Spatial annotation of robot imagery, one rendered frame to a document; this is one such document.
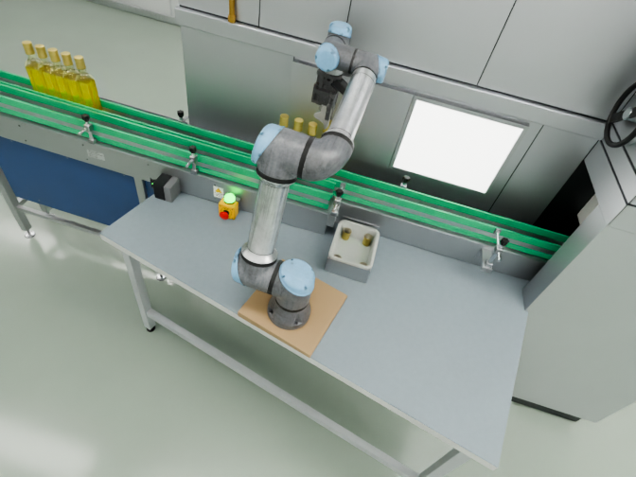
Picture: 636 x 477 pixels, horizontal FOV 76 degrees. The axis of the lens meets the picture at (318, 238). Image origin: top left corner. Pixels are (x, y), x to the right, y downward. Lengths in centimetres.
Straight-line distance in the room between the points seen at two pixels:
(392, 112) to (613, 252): 89
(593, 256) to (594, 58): 64
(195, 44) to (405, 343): 140
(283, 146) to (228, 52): 80
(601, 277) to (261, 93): 145
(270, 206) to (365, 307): 60
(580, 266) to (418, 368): 66
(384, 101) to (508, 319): 97
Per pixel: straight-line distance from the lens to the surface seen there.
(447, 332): 162
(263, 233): 121
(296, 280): 126
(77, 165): 220
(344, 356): 144
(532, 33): 160
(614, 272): 172
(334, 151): 108
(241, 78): 182
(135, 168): 195
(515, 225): 186
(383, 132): 171
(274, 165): 108
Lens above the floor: 200
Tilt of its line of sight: 47 degrees down
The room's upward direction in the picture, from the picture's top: 13 degrees clockwise
